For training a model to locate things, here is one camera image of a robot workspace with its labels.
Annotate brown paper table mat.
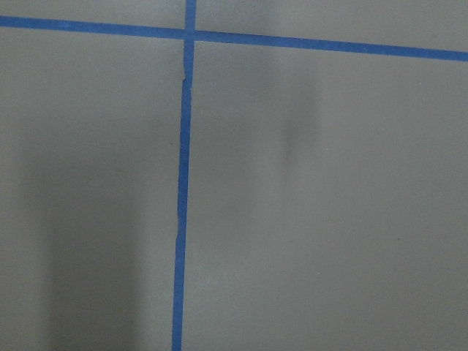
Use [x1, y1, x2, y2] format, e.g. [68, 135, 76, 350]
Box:
[1, 1, 467, 350]

